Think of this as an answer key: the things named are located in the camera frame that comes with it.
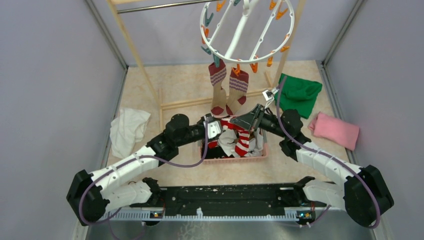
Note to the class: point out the pink plastic basket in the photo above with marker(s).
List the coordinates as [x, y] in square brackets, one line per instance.
[214, 154]

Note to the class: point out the orange clip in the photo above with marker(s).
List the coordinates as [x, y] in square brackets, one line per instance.
[270, 59]
[254, 67]
[236, 70]

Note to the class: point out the beige purple striped sock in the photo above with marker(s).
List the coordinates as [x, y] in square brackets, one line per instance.
[238, 87]

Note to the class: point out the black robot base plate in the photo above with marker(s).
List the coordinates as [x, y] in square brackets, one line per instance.
[242, 200]

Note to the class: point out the white cloth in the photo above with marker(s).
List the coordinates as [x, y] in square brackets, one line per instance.
[126, 130]

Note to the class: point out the green cloth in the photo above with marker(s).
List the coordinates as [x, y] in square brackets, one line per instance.
[298, 94]

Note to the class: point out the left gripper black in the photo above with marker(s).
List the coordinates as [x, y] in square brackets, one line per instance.
[206, 116]

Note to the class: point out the white round clip hanger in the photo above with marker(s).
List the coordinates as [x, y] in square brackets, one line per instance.
[252, 31]

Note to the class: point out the red white striped sock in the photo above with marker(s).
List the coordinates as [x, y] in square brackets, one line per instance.
[235, 141]

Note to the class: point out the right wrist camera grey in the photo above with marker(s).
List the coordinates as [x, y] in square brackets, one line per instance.
[269, 96]

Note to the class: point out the wooden drying rack frame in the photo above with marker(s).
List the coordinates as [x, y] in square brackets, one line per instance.
[248, 7]

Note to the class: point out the pink cloth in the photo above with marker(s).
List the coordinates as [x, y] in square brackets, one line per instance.
[336, 130]

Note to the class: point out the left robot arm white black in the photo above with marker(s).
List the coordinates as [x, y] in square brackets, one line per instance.
[92, 194]

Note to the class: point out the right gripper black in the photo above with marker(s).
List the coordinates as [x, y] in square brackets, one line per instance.
[247, 120]

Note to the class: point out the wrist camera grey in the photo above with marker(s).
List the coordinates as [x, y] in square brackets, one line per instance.
[269, 96]
[219, 130]

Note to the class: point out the metal rack rod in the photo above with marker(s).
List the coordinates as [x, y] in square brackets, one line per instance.
[163, 6]

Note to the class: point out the white black sock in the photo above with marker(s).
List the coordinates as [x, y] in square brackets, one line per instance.
[258, 137]

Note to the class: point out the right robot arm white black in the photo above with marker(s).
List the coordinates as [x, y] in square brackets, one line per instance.
[360, 191]

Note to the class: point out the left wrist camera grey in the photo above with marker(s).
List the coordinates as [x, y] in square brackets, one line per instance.
[219, 130]

